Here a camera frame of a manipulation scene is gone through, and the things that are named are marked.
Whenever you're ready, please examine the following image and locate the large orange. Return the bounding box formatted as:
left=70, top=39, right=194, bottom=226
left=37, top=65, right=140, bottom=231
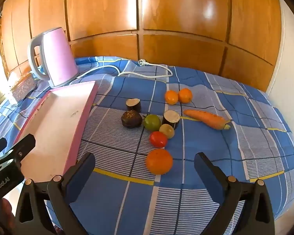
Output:
left=145, top=148, right=173, bottom=175

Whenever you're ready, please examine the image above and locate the red tomato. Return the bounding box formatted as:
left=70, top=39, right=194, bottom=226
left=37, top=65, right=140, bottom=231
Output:
left=149, top=131, right=168, bottom=148

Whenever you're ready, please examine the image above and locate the wooden wardrobe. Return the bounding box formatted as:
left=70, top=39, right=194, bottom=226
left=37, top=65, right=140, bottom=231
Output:
left=0, top=0, right=282, bottom=92

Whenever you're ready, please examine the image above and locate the person's left hand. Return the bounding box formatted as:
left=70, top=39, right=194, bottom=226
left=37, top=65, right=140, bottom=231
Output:
left=0, top=198, right=16, bottom=235

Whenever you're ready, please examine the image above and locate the pink electric kettle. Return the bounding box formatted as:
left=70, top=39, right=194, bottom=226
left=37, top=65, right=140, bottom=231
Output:
left=27, top=27, right=78, bottom=89

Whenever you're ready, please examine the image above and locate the pink shallow tray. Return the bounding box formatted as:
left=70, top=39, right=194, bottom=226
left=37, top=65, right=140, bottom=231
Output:
left=15, top=81, right=99, bottom=177

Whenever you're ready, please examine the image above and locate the small orange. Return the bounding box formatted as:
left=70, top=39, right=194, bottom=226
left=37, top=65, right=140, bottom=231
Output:
left=165, top=90, right=179, bottom=105
left=178, top=88, right=193, bottom=103

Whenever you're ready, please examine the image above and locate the cut eggplant piece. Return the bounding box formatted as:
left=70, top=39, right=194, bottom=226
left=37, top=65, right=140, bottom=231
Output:
left=162, top=110, right=180, bottom=130
left=126, top=98, right=142, bottom=112

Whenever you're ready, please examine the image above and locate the dark brown round fruit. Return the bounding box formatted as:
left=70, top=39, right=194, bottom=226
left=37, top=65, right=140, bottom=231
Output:
left=121, top=110, right=143, bottom=128

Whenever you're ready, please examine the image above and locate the white power cable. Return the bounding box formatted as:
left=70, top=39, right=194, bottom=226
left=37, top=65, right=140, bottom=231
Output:
left=76, top=59, right=173, bottom=79

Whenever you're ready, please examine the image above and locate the blue plaid bedsheet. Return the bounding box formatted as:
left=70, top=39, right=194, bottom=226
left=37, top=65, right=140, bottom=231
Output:
left=0, top=56, right=294, bottom=235

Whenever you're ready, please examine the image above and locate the green lime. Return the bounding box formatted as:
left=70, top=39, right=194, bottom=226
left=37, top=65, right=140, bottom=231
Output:
left=144, top=114, right=161, bottom=131

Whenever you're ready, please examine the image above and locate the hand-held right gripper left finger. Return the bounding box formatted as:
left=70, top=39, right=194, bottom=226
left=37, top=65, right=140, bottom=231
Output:
left=15, top=152, right=96, bottom=235

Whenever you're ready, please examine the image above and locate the glittery patterned box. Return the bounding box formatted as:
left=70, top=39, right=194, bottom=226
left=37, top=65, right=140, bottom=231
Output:
left=11, top=75, right=38, bottom=101

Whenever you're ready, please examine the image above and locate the orange carrot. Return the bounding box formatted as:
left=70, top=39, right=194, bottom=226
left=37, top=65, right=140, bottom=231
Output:
left=183, top=109, right=231, bottom=130

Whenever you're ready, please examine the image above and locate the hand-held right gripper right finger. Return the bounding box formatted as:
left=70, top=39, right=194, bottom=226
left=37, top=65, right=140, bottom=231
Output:
left=194, top=152, right=276, bottom=235

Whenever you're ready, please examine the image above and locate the yellow-green round fruit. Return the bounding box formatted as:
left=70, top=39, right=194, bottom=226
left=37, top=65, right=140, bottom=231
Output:
left=159, top=124, right=175, bottom=139

